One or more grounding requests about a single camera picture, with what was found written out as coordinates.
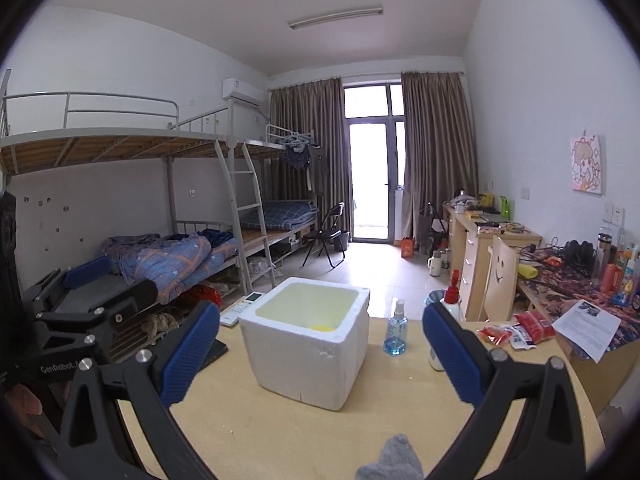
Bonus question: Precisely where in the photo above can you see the red can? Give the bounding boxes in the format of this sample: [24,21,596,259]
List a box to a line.
[599,263,624,295]

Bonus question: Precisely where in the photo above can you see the white air conditioner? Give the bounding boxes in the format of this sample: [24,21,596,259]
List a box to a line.
[222,77,266,106]

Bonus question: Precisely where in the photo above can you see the metal bunk bed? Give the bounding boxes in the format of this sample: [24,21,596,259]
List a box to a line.
[0,69,322,361]

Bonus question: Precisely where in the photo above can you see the grey sock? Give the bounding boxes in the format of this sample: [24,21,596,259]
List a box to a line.
[356,433,427,480]

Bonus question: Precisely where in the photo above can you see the blue orange quilt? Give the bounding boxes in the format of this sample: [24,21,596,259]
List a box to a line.
[102,232,241,307]

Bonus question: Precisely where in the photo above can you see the white bottle red cap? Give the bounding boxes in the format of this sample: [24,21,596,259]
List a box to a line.
[427,269,467,372]

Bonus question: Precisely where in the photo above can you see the black flat object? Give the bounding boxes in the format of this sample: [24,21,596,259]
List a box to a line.
[197,339,230,369]

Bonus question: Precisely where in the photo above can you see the ceiling tube light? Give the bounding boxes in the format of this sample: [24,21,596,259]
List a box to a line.
[287,6,385,30]

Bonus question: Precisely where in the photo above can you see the white foam box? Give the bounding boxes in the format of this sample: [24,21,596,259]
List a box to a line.
[238,275,371,412]

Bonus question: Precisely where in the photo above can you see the person's left hand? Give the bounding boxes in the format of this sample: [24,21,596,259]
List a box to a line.
[4,386,46,441]

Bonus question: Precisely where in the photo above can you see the cardboard box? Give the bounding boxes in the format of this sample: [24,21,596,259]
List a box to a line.
[554,327,640,417]

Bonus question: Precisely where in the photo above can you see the white red snack packet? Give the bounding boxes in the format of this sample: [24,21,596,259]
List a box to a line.
[507,325,534,350]

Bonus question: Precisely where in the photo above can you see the wooden chair smiley cutout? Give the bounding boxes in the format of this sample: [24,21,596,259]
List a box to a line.
[477,234,521,322]

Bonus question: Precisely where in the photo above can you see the black folding chair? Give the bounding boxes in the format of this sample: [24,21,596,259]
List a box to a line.
[301,202,347,271]

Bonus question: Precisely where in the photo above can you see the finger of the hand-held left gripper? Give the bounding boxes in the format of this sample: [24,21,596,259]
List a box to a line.
[50,279,160,331]
[24,255,112,312]

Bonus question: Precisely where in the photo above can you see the blue plaid folded mattress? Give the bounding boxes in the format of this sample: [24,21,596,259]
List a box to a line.
[239,199,320,231]

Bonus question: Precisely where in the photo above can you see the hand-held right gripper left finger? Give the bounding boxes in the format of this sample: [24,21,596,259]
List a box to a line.
[55,301,221,480]

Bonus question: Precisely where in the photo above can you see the brown curtain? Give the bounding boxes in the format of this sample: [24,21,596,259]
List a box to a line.
[401,71,480,252]
[269,77,346,242]

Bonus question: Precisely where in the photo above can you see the hanging dark clothes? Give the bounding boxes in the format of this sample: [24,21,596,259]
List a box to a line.
[284,134,314,171]

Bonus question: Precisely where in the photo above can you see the cluttered wooden desk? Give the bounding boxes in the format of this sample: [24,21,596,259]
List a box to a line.
[517,247,640,351]

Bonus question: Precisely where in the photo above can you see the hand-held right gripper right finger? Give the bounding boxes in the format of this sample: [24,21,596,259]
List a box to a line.
[421,302,601,480]

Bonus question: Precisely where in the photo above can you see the black headphones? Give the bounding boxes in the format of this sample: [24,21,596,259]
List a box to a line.
[563,239,596,266]

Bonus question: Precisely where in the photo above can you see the red bag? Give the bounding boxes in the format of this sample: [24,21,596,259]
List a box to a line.
[182,284,221,307]

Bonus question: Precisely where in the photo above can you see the cartoon wall poster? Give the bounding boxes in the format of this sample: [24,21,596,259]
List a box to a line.
[569,133,604,195]

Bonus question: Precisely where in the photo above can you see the wooden desk with drawers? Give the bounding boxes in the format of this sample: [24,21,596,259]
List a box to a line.
[442,202,544,322]

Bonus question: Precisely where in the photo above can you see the white paper sheet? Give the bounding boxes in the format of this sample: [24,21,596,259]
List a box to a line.
[552,299,621,364]

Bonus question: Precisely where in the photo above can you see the glass balcony door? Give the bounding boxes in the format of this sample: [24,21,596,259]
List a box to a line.
[343,83,405,244]

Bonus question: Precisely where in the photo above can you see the clear blue sanitizer bottle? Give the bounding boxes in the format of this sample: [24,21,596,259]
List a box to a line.
[382,298,409,357]

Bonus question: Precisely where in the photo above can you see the dark thermos bottle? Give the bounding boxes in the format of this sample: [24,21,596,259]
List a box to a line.
[594,232,615,281]

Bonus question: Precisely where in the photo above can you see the white remote control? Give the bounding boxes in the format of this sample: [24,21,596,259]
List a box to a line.
[219,290,269,326]

